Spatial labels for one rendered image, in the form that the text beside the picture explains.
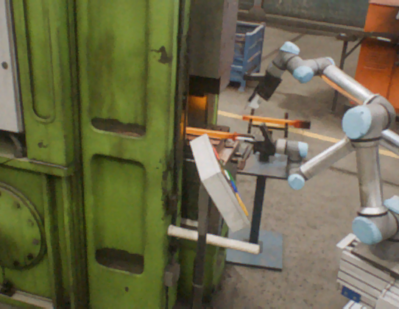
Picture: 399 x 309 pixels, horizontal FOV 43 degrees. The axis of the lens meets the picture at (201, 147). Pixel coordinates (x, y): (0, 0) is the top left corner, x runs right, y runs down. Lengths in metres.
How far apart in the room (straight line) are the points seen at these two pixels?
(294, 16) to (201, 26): 8.09
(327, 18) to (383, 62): 4.38
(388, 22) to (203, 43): 3.76
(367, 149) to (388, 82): 4.00
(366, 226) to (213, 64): 0.96
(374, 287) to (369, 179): 0.54
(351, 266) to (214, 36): 1.17
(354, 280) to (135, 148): 1.12
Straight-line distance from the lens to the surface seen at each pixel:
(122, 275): 2.74
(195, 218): 2.76
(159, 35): 2.10
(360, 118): 1.95
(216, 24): 2.29
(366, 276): 2.33
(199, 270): 2.33
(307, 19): 10.29
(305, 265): 3.46
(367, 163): 2.01
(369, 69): 5.97
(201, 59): 2.34
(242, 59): 6.31
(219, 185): 1.90
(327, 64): 2.28
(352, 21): 10.09
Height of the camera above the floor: 2.08
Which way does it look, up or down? 26 degrees down
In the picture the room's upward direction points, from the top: 4 degrees clockwise
